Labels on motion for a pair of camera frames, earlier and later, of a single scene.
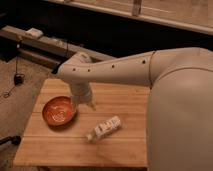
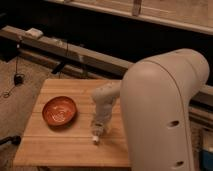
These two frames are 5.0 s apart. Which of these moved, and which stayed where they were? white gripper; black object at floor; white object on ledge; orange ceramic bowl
Moved: white gripper
Stayed: white object on ledge; black object at floor; orange ceramic bowl
